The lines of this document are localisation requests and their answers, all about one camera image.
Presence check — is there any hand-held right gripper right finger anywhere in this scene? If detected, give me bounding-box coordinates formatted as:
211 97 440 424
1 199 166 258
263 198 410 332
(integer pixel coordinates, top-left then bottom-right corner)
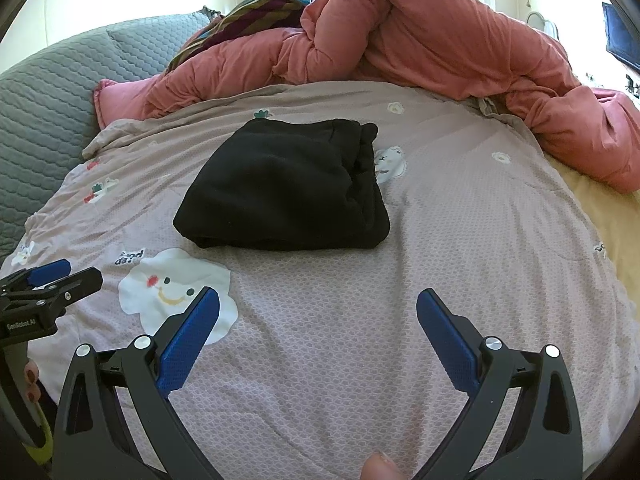
416 288 585 480

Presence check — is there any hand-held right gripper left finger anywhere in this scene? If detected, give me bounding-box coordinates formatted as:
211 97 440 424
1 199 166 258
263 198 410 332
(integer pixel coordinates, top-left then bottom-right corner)
52 286 221 480

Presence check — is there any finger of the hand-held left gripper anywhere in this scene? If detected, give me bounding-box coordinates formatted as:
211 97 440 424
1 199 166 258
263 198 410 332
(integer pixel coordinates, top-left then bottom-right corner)
0 259 72 292
30 267 103 313

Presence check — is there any black sweater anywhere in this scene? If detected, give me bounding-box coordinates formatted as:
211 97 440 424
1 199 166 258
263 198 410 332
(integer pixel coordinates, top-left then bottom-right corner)
172 118 391 251

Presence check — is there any person's left hand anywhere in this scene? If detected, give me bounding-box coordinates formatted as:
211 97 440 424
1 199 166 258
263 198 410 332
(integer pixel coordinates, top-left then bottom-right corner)
22 360 46 406

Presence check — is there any person's right hand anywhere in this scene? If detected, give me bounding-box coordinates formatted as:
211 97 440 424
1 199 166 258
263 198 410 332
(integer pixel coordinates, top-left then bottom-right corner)
361 451 408 480

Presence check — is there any pink printed blanket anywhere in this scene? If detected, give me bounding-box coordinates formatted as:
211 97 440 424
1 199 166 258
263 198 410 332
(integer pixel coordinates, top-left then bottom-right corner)
0 82 633 480

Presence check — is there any green cushion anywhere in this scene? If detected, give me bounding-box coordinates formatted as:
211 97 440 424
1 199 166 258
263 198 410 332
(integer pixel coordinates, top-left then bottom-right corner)
20 410 55 466

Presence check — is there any grey quilted headboard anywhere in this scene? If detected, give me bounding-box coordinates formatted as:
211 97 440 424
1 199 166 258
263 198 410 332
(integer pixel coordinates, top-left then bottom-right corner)
0 10 213 266

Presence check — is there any pale yellow sheet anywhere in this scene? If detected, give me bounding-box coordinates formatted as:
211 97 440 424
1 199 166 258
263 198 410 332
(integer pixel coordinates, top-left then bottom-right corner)
545 152 640 306

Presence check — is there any salmon pink comforter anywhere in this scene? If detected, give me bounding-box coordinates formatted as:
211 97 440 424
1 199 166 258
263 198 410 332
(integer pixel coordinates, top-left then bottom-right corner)
92 0 640 193

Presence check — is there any striped cloth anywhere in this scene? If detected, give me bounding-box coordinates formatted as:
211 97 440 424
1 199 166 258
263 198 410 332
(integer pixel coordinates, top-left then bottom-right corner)
165 0 321 73

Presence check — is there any dark monitor screen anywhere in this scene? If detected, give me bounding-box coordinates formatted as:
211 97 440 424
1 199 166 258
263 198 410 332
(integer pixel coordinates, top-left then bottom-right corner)
601 2 640 68

